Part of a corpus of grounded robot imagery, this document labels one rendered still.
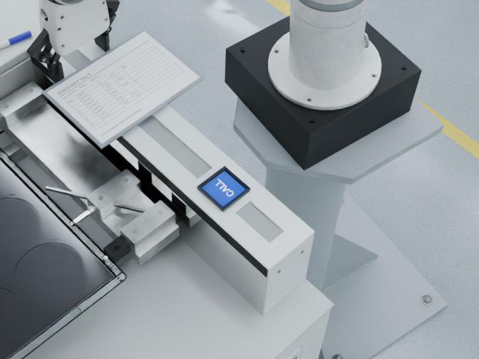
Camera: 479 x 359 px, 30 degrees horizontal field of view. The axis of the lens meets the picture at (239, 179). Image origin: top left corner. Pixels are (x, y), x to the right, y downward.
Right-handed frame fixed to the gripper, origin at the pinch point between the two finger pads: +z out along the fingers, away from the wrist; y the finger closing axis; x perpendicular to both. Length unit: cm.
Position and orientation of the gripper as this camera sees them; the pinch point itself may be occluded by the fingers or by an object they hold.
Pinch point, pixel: (79, 57)
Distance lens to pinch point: 146.6
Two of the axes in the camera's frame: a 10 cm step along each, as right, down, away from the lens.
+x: -6.9, -6.0, 4.0
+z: -0.3, 5.8, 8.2
